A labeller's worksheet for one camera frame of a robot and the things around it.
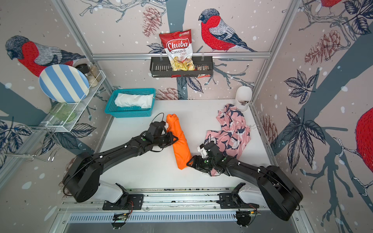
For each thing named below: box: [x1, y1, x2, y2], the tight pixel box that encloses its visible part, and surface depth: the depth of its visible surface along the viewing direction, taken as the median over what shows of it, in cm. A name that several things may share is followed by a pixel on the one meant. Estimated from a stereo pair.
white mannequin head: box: [235, 85, 253, 112], surface depth 109 cm
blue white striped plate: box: [38, 64, 90, 104], surface depth 74 cm
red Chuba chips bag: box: [158, 29, 196, 72], surface depth 83 cm
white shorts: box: [114, 92, 154, 109], surface depth 116 cm
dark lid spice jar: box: [75, 63, 91, 74], surface depth 81 cm
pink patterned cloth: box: [205, 103, 252, 177], surface depth 99 cm
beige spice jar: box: [87, 65, 102, 88], surface depth 86 cm
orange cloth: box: [166, 113, 192, 170], surface depth 85 cm
